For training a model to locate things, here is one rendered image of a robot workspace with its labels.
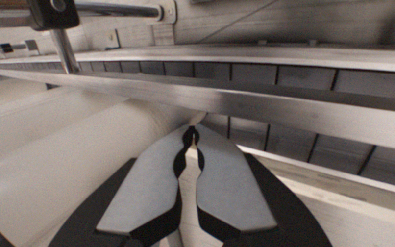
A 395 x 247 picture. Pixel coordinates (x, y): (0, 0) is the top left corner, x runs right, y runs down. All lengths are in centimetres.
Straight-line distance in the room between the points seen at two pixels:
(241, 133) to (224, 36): 11
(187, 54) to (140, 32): 13
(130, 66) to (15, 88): 35
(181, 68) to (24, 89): 43
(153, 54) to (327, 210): 30
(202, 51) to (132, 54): 10
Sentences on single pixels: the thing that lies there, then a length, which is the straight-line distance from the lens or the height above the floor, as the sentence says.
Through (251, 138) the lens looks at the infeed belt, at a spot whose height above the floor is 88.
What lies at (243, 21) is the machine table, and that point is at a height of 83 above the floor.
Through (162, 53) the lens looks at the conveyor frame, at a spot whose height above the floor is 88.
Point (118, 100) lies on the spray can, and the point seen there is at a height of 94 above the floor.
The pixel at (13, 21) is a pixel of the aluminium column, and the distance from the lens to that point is 53.
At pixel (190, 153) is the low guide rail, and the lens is 17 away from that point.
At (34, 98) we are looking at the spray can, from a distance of 27.
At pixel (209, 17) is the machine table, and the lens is 21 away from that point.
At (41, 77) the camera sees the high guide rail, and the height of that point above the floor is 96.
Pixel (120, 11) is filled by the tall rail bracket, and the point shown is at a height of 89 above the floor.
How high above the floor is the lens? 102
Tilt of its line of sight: 48 degrees down
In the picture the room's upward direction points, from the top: 131 degrees counter-clockwise
